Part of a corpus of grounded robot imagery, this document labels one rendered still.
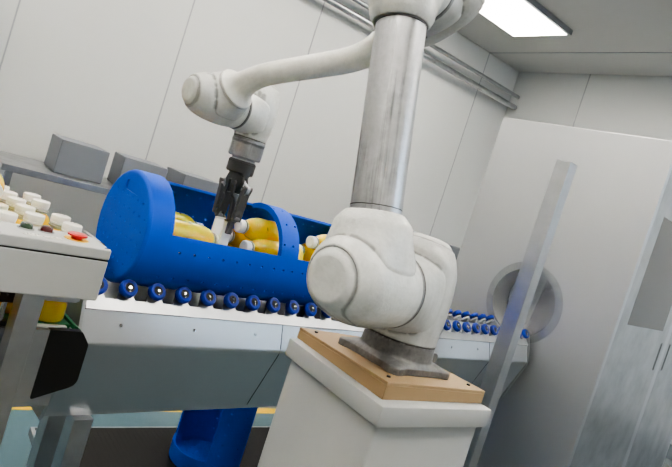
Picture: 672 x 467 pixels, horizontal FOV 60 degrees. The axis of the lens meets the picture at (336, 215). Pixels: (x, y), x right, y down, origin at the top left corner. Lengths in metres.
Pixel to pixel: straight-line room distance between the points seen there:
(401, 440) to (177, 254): 0.68
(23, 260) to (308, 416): 0.61
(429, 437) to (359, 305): 0.35
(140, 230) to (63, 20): 3.51
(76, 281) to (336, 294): 0.48
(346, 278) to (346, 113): 4.97
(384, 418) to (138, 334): 0.67
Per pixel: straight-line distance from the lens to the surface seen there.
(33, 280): 1.15
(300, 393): 1.28
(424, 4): 1.18
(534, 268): 2.30
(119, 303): 1.48
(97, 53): 4.89
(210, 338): 1.62
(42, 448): 1.79
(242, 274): 1.59
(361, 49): 1.42
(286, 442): 1.32
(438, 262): 1.20
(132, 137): 4.98
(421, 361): 1.23
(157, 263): 1.46
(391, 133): 1.09
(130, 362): 1.55
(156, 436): 2.68
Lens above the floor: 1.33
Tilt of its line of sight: 2 degrees down
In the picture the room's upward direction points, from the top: 18 degrees clockwise
